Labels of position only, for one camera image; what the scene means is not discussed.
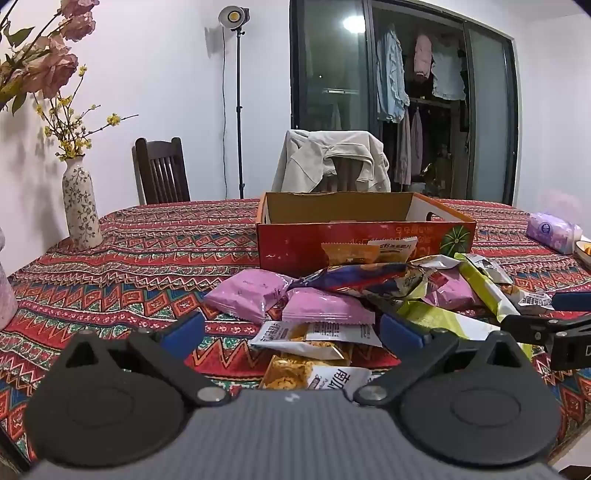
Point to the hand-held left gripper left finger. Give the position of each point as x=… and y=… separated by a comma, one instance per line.
x=184, y=333

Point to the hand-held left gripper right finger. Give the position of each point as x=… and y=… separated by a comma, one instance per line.
x=401, y=333

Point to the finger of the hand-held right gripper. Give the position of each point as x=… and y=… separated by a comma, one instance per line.
x=572, y=301
x=524, y=328

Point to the white barcode snack packet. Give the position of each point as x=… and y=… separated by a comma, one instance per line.
x=531, y=300

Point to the large yellow green snack bag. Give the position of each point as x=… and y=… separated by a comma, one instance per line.
x=443, y=321

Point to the white yellow snack packet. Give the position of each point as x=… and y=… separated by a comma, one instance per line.
x=318, y=349
x=295, y=374
x=277, y=332
x=344, y=333

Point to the yellow green snack packet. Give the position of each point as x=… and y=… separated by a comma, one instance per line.
x=485, y=286

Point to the blue purple snack bag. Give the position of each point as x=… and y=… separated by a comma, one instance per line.
x=364, y=277

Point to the pink snack packet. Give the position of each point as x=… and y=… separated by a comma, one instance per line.
x=244, y=293
x=323, y=307
x=455, y=290

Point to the silver snack wrapper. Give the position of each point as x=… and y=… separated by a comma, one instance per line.
x=436, y=264

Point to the white orange snack packet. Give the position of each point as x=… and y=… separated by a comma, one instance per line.
x=395, y=249

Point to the red orange cardboard box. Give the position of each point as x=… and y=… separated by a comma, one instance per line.
x=300, y=244

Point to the white dish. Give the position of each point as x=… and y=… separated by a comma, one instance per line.
x=584, y=256

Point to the purple tissue pack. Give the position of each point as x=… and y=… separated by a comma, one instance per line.
x=551, y=228

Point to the floral ceramic vase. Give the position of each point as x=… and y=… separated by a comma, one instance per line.
x=81, y=212

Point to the dark wooden chair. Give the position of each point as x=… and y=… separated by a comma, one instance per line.
x=346, y=175
x=157, y=147

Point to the pink white vase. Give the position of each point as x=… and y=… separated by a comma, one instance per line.
x=5, y=290

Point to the pale beige hanging garment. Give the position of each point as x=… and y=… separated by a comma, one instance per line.
x=402, y=147

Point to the beige jacket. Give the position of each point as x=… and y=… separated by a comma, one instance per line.
x=314, y=161

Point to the pale pink hanging garment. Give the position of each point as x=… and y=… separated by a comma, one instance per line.
x=416, y=138

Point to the yellow flower branches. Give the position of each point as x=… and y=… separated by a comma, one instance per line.
x=69, y=147

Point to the light blue hanging shirt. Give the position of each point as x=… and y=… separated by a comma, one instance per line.
x=392, y=78

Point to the white hanging garment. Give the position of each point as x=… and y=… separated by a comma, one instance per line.
x=448, y=74

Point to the black framed sliding glass door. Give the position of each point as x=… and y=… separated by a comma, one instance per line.
x=323, y=69

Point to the pink hanging jacket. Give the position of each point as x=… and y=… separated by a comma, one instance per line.
x=422, y=55

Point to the pink artificial flowers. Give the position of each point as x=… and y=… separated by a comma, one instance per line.
x=53, y=69

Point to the studio light on stand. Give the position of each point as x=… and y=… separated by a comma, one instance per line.
x=233, y=16

